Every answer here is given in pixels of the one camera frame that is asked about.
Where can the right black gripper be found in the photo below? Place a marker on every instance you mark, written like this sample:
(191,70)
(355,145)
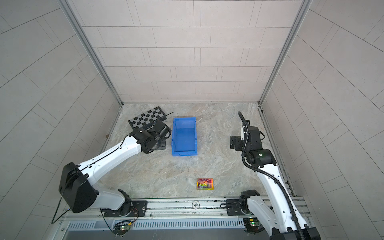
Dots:
(238,139)

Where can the blue plastic bin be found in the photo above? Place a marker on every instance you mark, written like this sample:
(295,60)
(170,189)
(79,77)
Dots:
(184,137)

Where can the aluminium mounting rail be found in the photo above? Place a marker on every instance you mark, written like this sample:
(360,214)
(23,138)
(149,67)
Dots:
(174,208)

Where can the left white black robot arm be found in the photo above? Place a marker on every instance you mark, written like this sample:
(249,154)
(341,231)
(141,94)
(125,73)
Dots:
(77,181)

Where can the left green circuit board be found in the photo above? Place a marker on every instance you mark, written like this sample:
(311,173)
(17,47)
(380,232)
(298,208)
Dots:
(123,227)

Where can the green circuit board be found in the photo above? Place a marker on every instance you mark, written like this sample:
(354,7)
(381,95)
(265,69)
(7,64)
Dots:
(253,226)
(123,227)

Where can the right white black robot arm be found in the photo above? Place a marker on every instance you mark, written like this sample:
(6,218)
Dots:
(282,220)

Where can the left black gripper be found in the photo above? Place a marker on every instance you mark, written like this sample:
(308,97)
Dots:
(163,146)

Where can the colourful holographic card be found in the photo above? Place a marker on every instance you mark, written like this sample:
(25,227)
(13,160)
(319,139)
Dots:
(205,184)

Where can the black white checkerboard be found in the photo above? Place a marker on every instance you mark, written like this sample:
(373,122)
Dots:
(147,119)

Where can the right green circuit board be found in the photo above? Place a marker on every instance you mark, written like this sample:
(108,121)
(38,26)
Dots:
(253,226)

